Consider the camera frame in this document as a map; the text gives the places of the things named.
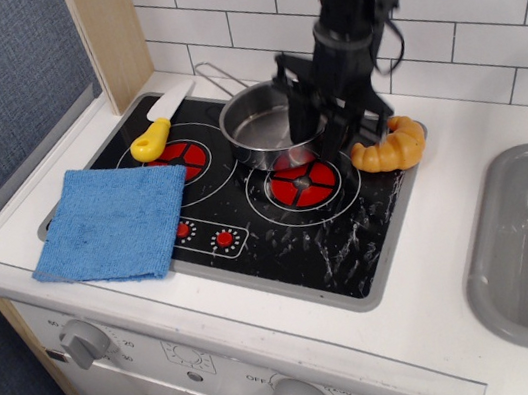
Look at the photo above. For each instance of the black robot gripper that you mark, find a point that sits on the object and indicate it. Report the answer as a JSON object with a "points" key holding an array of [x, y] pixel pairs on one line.
{"points": [[335, 82]]}

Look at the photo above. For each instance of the stainless steel pot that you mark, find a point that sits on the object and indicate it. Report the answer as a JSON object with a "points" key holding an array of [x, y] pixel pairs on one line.
{"points": [[255, 121]]}

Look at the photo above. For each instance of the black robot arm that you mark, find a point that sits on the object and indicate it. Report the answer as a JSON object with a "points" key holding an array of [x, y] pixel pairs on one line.
{"points": [[338, 15]]}

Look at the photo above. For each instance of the orange toy croissant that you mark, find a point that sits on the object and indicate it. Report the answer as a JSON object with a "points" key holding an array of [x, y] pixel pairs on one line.
{"points": [[402, 148]]}

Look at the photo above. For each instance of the black toy stove top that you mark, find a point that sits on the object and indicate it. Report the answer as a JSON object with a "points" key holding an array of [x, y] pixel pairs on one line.
{"points": [[322, 232]]}

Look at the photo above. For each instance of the blue microfiber cloth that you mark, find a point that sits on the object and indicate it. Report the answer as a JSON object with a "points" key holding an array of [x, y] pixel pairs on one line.
{"points": [[114, 225]]}

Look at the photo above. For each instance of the grey left oven knob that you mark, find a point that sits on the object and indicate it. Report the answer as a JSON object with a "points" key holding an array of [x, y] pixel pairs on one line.
{"points": [[83, 342]]}

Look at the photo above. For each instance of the yellow handled toy knife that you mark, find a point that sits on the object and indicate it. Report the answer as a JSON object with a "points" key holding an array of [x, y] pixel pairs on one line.
{"points": [[150, 145]]}

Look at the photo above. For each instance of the wooden corner post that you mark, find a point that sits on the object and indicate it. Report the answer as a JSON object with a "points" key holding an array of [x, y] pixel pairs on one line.
{"points": [[115, 44]]}

